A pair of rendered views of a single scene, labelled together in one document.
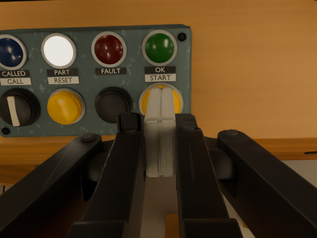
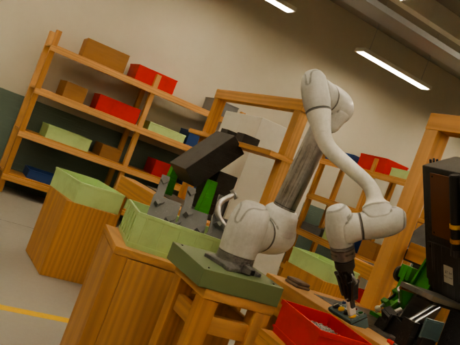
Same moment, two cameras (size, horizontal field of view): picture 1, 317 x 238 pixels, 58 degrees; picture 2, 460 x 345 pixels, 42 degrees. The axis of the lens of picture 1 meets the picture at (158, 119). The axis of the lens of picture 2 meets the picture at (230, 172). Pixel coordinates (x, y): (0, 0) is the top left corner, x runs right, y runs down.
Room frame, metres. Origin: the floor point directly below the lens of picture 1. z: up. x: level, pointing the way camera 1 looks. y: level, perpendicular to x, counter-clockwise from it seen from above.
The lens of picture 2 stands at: (-1.76, -1.58, 1.28)
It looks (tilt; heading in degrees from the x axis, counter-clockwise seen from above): 0 degrees down; 56
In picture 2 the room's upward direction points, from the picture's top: 21 degrees clockwise
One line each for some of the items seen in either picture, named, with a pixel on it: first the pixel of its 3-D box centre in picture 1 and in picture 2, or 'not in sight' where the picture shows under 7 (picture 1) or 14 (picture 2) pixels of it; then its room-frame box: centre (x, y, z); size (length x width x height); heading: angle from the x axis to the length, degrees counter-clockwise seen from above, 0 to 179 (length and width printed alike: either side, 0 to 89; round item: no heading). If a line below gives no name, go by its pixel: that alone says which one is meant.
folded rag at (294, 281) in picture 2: not in sight; (298, 283); (0.18, 0.46, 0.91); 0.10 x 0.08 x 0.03; 86
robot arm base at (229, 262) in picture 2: not in sight; (237, 261); (-0.28, 0.35, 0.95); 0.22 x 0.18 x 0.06; 94
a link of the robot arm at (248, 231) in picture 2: not in sight; (247, 228); (-0.28, 0.37, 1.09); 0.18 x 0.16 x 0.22; 18
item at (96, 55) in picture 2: not in sight; (127, 144); (1.80, 6.45, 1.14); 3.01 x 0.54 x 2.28; 175
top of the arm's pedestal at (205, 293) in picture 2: not in sight; (223, 289); (-0.28, 0.37, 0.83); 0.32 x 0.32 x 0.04; 82
